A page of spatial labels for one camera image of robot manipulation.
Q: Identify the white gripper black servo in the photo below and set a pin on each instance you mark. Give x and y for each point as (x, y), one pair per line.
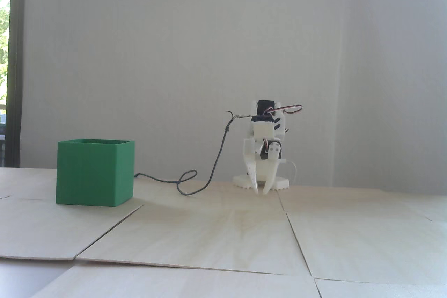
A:
(262, 155)

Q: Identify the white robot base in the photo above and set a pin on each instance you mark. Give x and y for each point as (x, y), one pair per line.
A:
(283, 183)

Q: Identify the green box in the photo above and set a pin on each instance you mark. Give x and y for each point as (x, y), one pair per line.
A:
(92, 172)

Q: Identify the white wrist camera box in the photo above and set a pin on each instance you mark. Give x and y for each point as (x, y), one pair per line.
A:
(263, 129)

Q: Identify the dark window frame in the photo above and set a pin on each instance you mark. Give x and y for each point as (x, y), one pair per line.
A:
(15, 67)

